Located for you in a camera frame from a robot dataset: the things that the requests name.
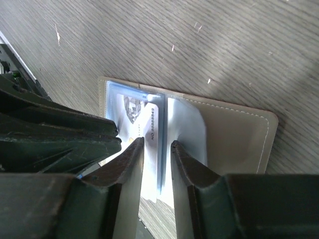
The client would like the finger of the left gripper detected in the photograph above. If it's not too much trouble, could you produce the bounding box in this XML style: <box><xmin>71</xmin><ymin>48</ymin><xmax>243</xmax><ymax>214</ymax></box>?
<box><xmin>0</xmin><ymin>76</ymin><xmax>121</xmax><ymax>174</ymax></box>

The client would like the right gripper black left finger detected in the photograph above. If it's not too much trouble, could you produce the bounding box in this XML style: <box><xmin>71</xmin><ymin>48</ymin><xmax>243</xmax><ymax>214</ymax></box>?
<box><xmin>0</xmin><ymin>137</ymin><xmax>145</xmax><ymax>239</ymax></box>

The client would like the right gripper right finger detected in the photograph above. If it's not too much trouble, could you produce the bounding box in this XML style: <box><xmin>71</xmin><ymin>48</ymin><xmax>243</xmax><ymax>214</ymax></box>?
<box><xmin>171</xmin><ymin>141</ymin><xmax>319</xmax><ymax>239</ymax></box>

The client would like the grey leather card holder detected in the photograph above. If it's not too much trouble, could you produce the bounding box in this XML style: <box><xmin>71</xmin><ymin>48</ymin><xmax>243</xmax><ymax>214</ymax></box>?
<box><xmin>98</xmin><ymin>77</ymin><xmax>278</xmax><ymax>201</ymax></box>

